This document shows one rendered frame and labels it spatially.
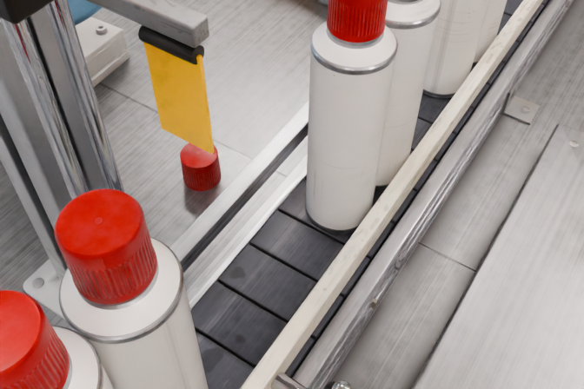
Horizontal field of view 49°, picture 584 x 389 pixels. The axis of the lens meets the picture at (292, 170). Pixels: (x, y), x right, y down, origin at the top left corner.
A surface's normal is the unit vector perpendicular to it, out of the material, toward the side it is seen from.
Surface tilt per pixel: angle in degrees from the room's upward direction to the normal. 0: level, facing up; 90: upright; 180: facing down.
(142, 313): 42
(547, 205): 0
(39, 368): 90
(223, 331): 0
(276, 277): 0
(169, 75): 90
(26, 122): 90
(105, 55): 90
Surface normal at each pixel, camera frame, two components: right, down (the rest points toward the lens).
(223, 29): 0.00, -0.66
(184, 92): -0.55, 0.63
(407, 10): 0.01, 0.00
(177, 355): 0.80, 0.45
